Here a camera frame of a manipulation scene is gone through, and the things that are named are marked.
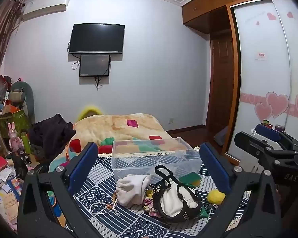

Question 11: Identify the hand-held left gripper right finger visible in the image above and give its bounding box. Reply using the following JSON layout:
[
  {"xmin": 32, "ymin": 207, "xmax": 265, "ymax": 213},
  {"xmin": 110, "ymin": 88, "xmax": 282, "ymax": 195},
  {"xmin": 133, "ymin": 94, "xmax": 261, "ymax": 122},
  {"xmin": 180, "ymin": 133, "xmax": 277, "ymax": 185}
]
[{"xmin": 200, "ymin": 142, "xmax": 282, "ymax": 238}]

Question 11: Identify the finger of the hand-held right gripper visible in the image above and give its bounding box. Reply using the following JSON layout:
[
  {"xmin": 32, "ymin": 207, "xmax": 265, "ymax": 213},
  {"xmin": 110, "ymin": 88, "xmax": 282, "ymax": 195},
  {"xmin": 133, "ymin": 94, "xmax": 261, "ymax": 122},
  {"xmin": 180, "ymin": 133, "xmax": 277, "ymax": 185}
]
[
  {"xmin": 255, "ymin": 123, "xmax": 298, "ymax": 152},
  {"xmin": 233, "ymin": 131, "xmax": 298, "ymax": 165}
]

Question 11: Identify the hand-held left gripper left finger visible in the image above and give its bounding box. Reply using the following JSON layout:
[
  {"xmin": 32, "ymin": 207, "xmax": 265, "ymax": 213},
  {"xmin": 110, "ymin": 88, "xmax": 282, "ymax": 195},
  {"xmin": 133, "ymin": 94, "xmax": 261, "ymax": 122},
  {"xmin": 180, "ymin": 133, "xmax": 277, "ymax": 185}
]
[{"xmin": 17, "ymin": 142, "xmax": 100, "ymax": 238}]

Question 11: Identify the green yellow sponge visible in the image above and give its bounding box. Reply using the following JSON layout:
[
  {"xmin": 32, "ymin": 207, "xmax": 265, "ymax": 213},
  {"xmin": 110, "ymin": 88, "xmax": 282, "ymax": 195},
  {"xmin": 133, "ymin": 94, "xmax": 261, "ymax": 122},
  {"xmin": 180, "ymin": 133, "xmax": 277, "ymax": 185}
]
[{"xmin": 179, "ymin": 172, "xmax": 201, "ymax": 187}]

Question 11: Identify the yellow fuzzy ball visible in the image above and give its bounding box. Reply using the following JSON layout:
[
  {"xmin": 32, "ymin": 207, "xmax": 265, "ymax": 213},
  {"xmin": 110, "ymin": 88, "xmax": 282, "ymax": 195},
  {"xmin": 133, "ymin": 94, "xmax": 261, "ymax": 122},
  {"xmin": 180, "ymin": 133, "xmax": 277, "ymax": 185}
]
[{"xmin": 207, "ymin": 189, "xmax": 226, "ymax": 206}]

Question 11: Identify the green fuzzy cloth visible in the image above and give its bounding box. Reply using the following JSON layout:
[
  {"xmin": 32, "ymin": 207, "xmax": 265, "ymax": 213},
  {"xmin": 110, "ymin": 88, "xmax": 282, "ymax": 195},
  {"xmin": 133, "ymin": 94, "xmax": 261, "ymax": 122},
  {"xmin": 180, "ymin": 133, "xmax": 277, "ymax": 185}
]
[{"xmin": 199, "ymin": 207, "xmax": 211, "ymax": 220}]

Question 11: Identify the white beaded cord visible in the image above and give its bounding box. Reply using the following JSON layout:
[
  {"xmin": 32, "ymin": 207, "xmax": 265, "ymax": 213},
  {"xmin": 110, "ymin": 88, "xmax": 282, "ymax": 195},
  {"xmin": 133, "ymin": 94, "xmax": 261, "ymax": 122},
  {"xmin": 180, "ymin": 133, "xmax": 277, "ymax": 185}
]
[{"xmin": 89, "ymin": 193, "xmax": 122, "ymax": 216}]

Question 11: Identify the light grey knit sock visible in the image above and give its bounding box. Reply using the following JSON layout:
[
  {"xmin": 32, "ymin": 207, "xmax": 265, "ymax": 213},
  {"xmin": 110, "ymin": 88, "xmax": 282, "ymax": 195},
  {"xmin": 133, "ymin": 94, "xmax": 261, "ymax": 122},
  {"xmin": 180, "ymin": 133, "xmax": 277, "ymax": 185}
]
[{"xmin": 115, "ymin": 174, "xmax": 152, "ymax": 207}]

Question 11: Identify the clear plastic storage box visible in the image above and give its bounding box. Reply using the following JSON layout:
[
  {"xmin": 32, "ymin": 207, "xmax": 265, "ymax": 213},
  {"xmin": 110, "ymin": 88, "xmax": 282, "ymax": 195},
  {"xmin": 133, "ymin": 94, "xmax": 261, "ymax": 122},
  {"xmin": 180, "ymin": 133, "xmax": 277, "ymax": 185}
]
[{"xmin": 111, "ymin": 137, "xmax": 203, "ymax": 181}]

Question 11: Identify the floral cloth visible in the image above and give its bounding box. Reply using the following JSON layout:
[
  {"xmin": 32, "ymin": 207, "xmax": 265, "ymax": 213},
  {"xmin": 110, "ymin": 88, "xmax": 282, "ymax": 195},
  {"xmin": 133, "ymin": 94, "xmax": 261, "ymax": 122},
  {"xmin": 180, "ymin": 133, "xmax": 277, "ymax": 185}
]
[{"xmin": 143, "ymin": 190, "xmax": 164, "ymax": 219}]

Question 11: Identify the dark clothes pile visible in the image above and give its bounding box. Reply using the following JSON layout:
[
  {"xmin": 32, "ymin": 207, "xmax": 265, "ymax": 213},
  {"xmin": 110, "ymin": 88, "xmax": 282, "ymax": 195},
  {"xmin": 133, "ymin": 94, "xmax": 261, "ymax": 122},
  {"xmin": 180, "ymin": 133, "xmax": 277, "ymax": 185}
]
[{"xmin": 27, "ymin": 114, "xmax": 76, "ymax": 160}]

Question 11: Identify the cream patterned blanket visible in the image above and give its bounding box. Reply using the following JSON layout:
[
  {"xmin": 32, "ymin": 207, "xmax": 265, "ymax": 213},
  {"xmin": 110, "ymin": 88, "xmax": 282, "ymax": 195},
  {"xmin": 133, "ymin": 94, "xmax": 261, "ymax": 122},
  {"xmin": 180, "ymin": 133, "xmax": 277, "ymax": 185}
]
[{"xmin": 48, "ymin": 113, "xmax": 197, "ymax": 228}]

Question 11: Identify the wooden wardrobe with sliding doors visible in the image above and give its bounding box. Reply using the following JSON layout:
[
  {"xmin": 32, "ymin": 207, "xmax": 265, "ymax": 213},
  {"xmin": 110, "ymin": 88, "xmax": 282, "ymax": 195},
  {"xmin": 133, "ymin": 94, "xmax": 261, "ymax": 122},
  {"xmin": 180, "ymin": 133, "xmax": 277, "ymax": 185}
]
[{"xmin": 181, "ymin": 0, "xmax": 298, "ymax": 166}]

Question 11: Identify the green bottle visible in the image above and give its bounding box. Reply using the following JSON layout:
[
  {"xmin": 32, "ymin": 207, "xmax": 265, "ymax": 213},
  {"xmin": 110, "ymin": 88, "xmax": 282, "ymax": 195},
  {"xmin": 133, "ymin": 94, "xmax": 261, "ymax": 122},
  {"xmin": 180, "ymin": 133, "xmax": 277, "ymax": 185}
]
[{"xmin": 20, "ymin": 131, "xmax": 32, "ymax": 154}]

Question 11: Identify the brown wooden door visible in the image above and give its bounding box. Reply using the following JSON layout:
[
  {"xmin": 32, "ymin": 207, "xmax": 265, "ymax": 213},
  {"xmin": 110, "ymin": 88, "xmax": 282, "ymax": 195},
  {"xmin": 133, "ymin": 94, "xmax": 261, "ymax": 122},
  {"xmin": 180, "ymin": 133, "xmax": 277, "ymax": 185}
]
[{"xmin": 206, "ymin": 33, "xmax": 235, "ymax": 139}]

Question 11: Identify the pink bunny toy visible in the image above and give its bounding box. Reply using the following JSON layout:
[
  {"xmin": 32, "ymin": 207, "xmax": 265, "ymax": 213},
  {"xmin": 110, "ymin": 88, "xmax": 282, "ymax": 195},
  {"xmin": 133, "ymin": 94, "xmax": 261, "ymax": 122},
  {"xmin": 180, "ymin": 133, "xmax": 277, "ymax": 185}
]
[{"xmin": 7, "ymin": 122, "xmax": 24, "ymax": 152}]

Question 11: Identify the blue patterned bed sheet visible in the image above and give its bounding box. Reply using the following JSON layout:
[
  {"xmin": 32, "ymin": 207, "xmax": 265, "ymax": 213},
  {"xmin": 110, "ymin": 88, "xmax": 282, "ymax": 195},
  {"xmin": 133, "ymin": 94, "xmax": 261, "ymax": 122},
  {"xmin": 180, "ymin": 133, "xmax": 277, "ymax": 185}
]
[{"xmin": 65, "ymin": 154, "xmax": 254, "ymax": 238}]

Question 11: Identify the green bag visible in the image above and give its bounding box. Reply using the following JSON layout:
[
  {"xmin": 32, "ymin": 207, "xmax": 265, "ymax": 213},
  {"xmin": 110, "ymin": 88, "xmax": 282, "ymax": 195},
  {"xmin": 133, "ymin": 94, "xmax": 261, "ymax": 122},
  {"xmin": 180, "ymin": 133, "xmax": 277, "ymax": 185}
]
[{"xmin": 0, "ymin": 108, "xmax": 31, "ymax": 139}]

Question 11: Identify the pile of papers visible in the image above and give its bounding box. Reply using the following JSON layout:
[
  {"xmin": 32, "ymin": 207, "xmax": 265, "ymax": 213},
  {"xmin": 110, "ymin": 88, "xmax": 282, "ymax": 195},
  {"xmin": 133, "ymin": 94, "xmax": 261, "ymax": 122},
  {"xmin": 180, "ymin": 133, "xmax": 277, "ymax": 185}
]
[{"xmin": 0, "ymin": 154, "xmax": 25, "ymax": 228}]

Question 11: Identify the orange box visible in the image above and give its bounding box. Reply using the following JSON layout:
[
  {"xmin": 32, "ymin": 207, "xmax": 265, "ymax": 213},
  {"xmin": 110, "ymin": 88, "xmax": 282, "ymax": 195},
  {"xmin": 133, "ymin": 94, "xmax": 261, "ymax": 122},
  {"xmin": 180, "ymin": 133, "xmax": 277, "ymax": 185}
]
[{"xmin": 2, "ymin": 105, "xmax": 20, "ymax": 114}]

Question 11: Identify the red plastic bag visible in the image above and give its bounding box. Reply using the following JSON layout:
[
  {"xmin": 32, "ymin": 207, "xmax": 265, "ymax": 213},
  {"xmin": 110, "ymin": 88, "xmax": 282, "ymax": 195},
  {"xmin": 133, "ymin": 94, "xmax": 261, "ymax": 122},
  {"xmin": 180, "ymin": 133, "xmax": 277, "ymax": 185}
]
[{"xmin": 0, "ymin": 76, "xmax": 13, "ymax": 90}]

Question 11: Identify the white air conditioner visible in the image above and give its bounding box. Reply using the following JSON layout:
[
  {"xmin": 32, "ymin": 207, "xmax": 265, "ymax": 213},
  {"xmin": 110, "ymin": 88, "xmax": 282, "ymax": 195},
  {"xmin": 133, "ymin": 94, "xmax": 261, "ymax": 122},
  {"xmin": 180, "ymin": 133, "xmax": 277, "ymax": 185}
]
[{"xmin": 22, "ymin": 0, "xmax": 71, "ymax": 21}]

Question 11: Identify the yellow foam ring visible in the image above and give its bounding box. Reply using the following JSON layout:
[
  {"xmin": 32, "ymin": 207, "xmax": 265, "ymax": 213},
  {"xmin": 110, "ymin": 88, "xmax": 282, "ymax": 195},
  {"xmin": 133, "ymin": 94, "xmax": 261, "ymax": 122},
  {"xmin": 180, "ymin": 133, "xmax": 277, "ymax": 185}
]
[{"xmin": 77, "ymin": 105, "xmax": 102, "ymax": 121}]

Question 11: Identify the black camera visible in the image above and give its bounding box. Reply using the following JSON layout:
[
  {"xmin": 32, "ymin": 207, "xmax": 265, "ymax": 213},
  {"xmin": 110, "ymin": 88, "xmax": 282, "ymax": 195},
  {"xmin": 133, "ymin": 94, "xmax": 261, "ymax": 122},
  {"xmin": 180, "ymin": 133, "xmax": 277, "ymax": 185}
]
[{"xmin": 11, "ymin": 148, "xmax": 33, "ymax": 179}]

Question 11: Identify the small wall monitor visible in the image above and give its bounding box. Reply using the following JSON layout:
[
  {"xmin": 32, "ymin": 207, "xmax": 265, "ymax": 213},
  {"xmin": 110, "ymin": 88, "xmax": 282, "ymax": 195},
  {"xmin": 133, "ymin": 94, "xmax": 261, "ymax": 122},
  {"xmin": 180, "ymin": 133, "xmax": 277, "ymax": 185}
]
[{"xmin": 79, "ymin": 54, "xmax": 111, "ymax": 78}]

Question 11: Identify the wall television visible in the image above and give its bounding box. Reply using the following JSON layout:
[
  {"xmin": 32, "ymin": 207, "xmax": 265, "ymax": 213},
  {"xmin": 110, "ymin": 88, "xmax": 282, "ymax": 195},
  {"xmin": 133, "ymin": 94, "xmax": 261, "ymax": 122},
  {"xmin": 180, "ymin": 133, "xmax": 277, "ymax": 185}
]
[{"xmin": 68, "ymin": 23, "xmax": 125, "ymax": 55}]

